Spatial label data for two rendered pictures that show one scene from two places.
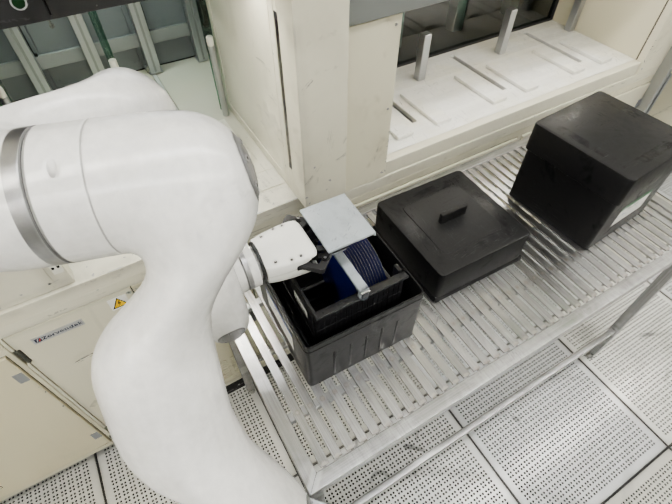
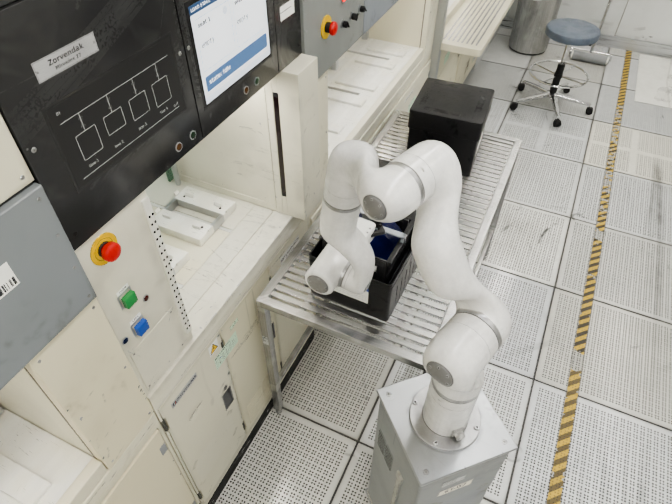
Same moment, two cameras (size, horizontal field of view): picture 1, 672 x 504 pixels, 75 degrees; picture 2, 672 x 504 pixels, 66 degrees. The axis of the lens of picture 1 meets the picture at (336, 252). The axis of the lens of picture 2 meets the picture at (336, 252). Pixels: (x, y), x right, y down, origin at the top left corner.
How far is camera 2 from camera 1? 0.90 m
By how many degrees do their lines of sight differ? 24
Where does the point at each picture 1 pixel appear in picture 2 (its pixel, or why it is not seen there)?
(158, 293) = (448, 205)
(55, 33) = not seen: outside the picture
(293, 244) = (360, 224)
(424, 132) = (334, 141)
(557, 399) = not seen: hidden behind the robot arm
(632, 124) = (458, 92)
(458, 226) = not seen: hidden behind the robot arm
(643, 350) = (509, 238)
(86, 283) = (200, 335)
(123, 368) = (448, 237)
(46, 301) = (181, 361)
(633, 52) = (416, 43)
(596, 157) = (456, 118)
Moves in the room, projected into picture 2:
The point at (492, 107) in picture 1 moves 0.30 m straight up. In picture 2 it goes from (361, 109) to (364, 42)
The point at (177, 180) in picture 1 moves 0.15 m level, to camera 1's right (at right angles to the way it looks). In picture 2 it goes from (449, 160) to (504, 135)
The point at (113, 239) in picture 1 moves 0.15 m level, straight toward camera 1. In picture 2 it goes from (436, 189) to (517, 205)
